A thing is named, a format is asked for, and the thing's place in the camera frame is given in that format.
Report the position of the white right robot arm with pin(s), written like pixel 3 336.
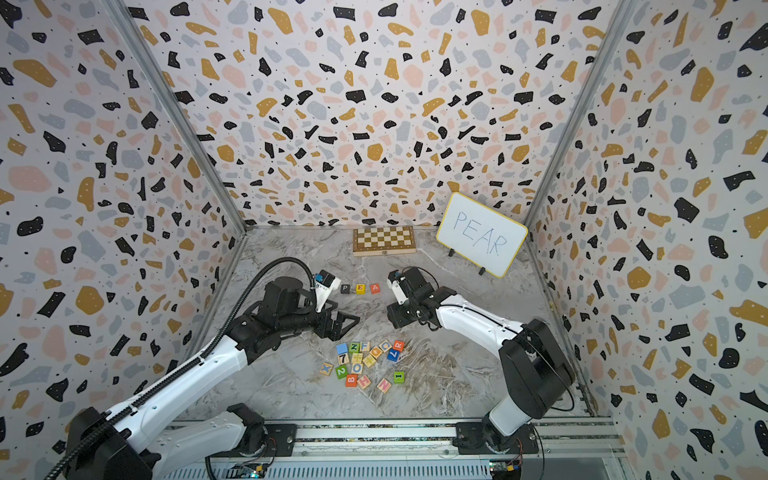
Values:
pixel 535 369

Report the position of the wooden chessboard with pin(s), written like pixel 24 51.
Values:
pixel 381 241

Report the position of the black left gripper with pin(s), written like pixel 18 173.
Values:
pixel 325 331

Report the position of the wooden pink N block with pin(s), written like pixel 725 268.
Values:
pixel 384 386

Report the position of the wooden pink H block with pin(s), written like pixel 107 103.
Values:
pixel 363 382

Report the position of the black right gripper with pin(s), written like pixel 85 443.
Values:
pixel 393 311

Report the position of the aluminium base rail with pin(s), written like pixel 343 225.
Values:
pixel 552 448

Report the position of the yellow framed whiteboard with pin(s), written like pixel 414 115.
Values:
pixel 481 235

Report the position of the wooden green plus block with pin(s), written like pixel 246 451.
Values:
pixel 369 361

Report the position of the red B block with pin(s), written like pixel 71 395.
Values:
pixel 351 380

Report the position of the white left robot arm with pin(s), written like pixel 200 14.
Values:
pixel 180 384

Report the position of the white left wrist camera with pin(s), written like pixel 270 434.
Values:
pixel 325 284

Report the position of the wooden orange Q block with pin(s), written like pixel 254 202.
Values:
pixel 376 352

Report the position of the green two block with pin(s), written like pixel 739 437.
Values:
pixel 341 371

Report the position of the wooden blue X block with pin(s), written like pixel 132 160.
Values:
pixel 326 369

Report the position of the wooden blue C block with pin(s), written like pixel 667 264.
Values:
pixel 384 345

